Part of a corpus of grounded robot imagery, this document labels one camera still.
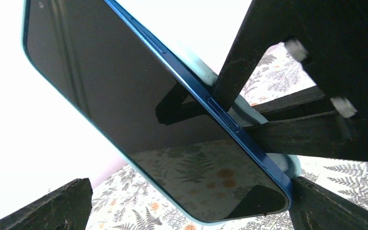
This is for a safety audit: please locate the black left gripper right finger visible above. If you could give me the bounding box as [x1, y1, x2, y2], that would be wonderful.
[289, 176, 368, 230]

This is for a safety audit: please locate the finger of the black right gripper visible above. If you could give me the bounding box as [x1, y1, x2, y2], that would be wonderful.
[212, 0, 286, 111]

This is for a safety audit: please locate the floral patterned table mat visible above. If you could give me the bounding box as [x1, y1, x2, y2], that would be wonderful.
[85, 43, 368, 230]

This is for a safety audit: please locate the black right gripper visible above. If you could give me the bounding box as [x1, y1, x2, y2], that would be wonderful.
[244, 0, 368, 161]

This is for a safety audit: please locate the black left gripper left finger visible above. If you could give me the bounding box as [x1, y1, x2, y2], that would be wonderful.
[0, 178, 93, 230]

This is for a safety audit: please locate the light blue phone case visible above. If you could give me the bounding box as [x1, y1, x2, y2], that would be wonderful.
[21, 0, 301, 227]

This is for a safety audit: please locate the black phone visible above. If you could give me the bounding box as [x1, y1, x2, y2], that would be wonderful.
[24, 0, 294, 223]

